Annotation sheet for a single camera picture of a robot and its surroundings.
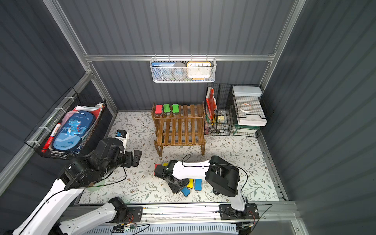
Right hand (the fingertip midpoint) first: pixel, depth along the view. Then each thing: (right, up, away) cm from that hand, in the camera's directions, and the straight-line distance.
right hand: (181, 186), depth 82 cm
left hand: (-22, +23, -17) cm, 36 cm away
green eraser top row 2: (-4, +45, +1) cm, 45 cm away
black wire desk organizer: (+36, +46, +20) cm, 62 cm away
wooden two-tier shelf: (+3, +32, +8) cm, 33 cm away
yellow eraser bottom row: (-11, +10, +9) cm, 17 cm away
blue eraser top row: (+10, +2, 0) cm, 10 cm away
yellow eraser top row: (+5, +2, -2) cm, 6 cm away
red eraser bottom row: (-17, +10, +7) cm, 20 cm away
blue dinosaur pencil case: (-47, +35, -16) cm, 61 cm away
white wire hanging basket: (+2, +63, +7) cm, 63 cm away
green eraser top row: (-9, +45, 0) cm, 46 cm away
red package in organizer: (+22, +53, +33) cm, 66 cm away
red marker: (-57, +29, -18) cm, 67 cm away
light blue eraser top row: (+3, -1, -4) cm, 5 cm away
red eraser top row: (-13, +44, 0) cm, 46 cm away
